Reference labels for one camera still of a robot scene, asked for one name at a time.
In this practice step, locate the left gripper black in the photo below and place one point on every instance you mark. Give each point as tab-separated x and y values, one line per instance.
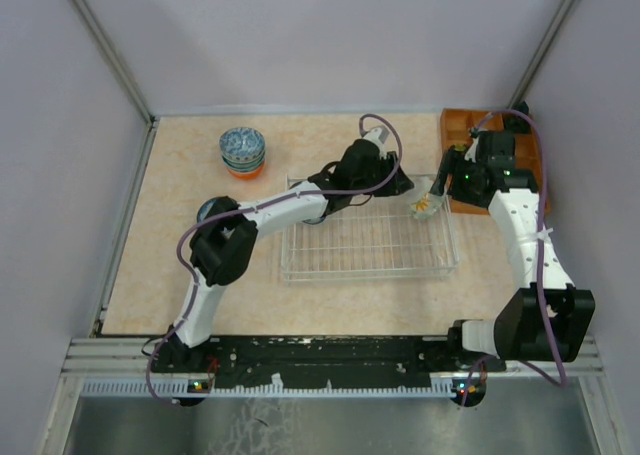
400	184

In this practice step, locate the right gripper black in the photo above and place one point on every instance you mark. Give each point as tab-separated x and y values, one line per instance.
454	160

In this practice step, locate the yellow floral bowl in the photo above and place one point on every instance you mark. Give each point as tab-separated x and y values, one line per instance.
426	202

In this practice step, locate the white wire dish rack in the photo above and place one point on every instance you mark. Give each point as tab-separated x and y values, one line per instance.
380	239

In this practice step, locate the blue white patterned bowl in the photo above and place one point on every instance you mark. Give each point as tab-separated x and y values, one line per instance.
314	221

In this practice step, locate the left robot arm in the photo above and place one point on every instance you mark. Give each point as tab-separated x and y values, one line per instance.
217	250

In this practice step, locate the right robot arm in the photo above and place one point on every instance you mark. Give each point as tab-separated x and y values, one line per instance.
548	316

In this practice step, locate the wooden compartment tray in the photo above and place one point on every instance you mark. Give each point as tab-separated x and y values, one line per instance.
513	161

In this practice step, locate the black object tray corner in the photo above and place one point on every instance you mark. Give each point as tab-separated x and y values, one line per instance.
515	123

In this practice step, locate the orange bottom stacked bowl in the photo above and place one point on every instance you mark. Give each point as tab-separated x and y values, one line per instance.
246	175

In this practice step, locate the top blue stacked bowl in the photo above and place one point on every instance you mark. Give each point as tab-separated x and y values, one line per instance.
242	144

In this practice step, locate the blue white bowl on table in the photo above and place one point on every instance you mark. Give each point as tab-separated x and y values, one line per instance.
208	209

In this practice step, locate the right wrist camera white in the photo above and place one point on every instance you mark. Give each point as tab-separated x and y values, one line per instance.
471	153

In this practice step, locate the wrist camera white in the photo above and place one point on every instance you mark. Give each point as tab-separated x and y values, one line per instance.
378	136
471	153

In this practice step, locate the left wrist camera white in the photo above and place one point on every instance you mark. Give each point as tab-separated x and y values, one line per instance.
378	136

